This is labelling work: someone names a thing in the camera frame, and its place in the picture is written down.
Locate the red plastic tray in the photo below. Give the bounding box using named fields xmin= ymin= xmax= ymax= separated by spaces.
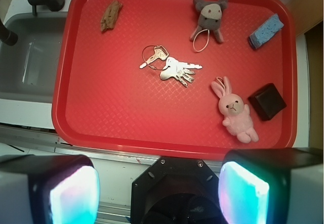
xmin=52 ymin=0 xmax=297 ymax=160

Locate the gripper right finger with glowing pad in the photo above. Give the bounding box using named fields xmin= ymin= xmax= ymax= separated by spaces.
xmin=218 ymin=148 xmax=323 ymax=223

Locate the grey plush mouse toy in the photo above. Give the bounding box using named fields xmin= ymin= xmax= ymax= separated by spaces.
xmin=189 ymin=0 xmax=228 ymax=53

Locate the pink plush bunny toy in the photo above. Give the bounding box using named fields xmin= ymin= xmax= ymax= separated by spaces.
xmin=211 ymin=76 xmax=259 ymax=144

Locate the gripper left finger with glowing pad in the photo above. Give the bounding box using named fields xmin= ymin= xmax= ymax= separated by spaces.
xmin=1 ymin=155 xmax=100 ymax=223

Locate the grey sink basin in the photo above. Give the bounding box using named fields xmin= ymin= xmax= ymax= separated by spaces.
xmin=1 ymin=12 xmax=67 ymax=103

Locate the dark brown cube block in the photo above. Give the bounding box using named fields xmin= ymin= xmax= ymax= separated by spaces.
xmin=248 ymin=83 xmax=287 ymax=121

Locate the brown wood bark piece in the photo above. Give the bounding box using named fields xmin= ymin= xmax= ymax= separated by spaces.
xmin=100 ymin=0 xmax=123 ymax=32

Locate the bunch of silver keys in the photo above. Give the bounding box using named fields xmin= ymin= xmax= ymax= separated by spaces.
xmin=139 ymin=45 xmax=203 ymax=87

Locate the blue sponge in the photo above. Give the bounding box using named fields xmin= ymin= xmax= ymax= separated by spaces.
xmin=248 ymin=14 xmax=284 ymax=50

